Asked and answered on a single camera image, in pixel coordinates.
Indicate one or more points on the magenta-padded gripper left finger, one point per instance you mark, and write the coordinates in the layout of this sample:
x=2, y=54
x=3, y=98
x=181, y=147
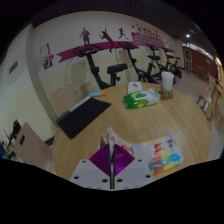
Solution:
x=101, y=160

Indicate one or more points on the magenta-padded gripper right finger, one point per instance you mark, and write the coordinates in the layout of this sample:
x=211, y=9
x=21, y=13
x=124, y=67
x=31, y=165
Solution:
x=122, y=160

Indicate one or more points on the colourful printed white towel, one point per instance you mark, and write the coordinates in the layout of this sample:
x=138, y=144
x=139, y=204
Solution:
x=160, y=155

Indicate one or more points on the black rectangular desk mat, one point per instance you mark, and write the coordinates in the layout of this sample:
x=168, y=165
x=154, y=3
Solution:
x=83, y=116

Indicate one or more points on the green wet wipes pack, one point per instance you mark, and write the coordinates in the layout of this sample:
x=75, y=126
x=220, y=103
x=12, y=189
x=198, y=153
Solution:
x=141, y=99

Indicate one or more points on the blue and orange marker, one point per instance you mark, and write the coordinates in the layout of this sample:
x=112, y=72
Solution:
x=97, y=93

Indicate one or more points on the white tissue box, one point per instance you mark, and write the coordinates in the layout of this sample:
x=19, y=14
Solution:
x=134, y=87

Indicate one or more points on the round wooden coaster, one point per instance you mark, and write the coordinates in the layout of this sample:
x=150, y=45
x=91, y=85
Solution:
x=166, y=95

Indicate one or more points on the black exercise bikes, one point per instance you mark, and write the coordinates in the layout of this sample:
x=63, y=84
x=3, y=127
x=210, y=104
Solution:
x=96, y=71

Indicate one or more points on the white paper cup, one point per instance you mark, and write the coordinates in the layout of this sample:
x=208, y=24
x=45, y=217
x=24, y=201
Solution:
x=167, y=81

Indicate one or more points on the black floor equipment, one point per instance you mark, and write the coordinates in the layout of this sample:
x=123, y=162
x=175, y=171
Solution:
x=14, y=130

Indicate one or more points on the group of wooden chairs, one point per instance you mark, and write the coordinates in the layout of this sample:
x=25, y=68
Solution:
x=211, y=103

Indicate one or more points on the round ceiling lights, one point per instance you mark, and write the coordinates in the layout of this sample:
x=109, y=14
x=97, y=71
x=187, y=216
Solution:
x=188, y=35

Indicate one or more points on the small wall posters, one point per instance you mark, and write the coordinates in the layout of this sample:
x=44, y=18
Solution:
x=47, y=61

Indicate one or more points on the grey wall sign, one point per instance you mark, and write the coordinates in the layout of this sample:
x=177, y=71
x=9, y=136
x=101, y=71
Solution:
x=13, y=67

